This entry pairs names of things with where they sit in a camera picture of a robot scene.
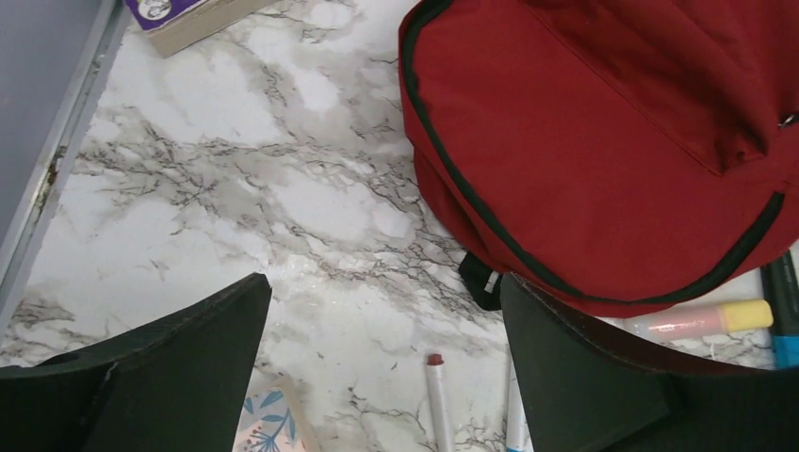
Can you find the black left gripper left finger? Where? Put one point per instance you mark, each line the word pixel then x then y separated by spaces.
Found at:
pixel 174 384

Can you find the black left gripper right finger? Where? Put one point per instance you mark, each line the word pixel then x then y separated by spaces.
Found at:
pixel 587 385

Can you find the red backpack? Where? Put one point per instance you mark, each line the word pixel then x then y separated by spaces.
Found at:
pixel 624 156

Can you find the white marker blue cap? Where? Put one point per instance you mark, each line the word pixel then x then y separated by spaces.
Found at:
pixel 516 429

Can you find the floral cover book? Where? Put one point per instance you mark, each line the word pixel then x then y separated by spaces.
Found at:
pixel 273 420

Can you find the white marker red cap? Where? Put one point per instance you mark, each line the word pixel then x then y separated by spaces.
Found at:
pixel 442 425

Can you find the pink yellow highlighter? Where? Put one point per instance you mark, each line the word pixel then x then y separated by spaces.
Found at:
pixel 680 323

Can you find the black blue marker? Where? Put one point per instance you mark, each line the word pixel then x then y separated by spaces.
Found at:
pixel 780 289

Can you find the purple cover book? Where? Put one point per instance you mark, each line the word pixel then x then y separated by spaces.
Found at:
pixel 173 25

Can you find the aluminium table frame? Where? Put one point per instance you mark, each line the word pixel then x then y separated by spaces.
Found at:
pixel 55 60

